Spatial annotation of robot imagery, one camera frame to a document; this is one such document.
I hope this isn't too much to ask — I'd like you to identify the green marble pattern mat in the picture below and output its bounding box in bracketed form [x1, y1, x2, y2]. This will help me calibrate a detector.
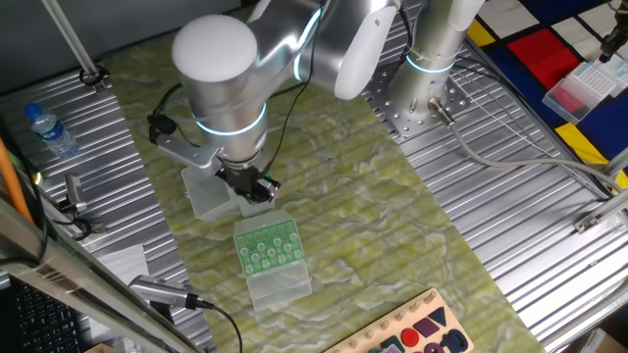
[100, 7, 547, 353]

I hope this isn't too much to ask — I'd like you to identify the grey aluminium frame rail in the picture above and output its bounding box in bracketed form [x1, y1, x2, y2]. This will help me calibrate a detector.
[0, 195, 205, 353]

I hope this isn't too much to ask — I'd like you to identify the red circle puzzle piece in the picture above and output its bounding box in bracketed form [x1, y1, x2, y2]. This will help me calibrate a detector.
[399, 327, 421, 348]

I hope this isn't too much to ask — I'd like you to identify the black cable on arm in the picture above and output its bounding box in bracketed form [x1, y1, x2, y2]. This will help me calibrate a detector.
[146, 0, 325, 177]

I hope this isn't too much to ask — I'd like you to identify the teal puzzle piece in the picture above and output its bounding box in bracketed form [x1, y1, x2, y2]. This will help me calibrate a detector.
[380, 335, 406, 353]

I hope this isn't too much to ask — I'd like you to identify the wooden shape puzzle board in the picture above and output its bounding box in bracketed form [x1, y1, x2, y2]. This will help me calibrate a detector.
[321, 287, 476, 353]

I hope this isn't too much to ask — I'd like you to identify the black cable at arm base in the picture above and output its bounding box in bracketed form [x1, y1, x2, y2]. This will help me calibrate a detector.
[396, 0, 419, 55]

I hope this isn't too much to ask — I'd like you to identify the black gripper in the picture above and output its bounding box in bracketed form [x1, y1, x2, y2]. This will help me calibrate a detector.
[218, 164, 282, 205]

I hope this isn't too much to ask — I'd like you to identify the slim aluminium pole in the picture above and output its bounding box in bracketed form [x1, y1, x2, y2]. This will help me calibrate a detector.
[40, 0, 110, 94]

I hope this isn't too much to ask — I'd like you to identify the aluminium extrusion bar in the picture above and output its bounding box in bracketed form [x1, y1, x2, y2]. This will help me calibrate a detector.
[572, 188, 628, 234]
[601, 146, 628, 180]

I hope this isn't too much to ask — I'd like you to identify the green rack pipette tip box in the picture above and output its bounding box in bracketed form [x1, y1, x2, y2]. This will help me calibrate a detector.
[233, 209, 314, 314]
[180, 164, 277, 223]

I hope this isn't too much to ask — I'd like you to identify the orange tube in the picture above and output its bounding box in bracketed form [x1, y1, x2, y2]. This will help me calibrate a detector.
[0, 136, 34, 225]

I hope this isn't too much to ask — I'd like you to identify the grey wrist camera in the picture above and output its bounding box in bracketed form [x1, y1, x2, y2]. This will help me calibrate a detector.
[155, 134, 222, 177]

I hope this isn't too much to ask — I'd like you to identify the purple square puzzle piece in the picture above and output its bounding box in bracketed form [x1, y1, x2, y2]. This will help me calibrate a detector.
[412, 317, 441, 338]

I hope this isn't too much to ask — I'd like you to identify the small white rack tip box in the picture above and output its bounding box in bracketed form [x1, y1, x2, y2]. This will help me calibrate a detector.
[542, 61, 617, 126]
[601, 53, 628, 97]

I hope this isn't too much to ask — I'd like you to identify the navy rounded puzzle piece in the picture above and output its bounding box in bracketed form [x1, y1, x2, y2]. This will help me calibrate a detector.
[439, 328, 470, 353]

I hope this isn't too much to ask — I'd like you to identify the dark robot end tool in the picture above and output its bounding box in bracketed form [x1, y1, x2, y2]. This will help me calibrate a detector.
[599, 14, 628, 64]

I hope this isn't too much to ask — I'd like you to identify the navy triangle puzzle piece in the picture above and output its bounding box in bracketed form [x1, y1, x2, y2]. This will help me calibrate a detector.
[427, 306, 448, 328]

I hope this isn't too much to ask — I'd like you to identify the grey cable with metal plug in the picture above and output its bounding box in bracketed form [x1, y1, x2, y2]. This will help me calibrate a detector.
[427, 96, 625, 193]

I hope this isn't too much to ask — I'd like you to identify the clear water bottle blue cap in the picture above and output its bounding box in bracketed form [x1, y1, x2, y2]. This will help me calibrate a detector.
[24, 102, 79, 160]

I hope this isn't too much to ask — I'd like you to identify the black tool at right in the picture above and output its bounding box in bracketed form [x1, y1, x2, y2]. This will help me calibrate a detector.
[63, 173, 88, 213]

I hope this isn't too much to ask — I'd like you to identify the black keyboard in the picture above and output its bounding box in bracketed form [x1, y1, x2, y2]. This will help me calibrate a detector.
[8, 277, 84, 353]

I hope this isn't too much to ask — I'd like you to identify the black camera cable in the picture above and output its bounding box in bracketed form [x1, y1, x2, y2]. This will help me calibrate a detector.
[195, 298, 244, 353]

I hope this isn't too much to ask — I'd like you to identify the silver depth camera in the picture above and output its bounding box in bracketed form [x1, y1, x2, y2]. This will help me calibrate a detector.
[128, 274, 201, 311]

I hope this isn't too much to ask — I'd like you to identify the red blue yellow cloth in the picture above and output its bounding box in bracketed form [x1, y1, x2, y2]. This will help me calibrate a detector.
[465, 0, 628, 192]

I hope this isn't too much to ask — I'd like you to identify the brown cardboard box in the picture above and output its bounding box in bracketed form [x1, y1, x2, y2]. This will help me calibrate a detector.
[578, 327, 628, 353]

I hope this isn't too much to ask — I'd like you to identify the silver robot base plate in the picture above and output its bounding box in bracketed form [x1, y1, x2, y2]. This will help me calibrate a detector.
[359, 59, 473, 144]

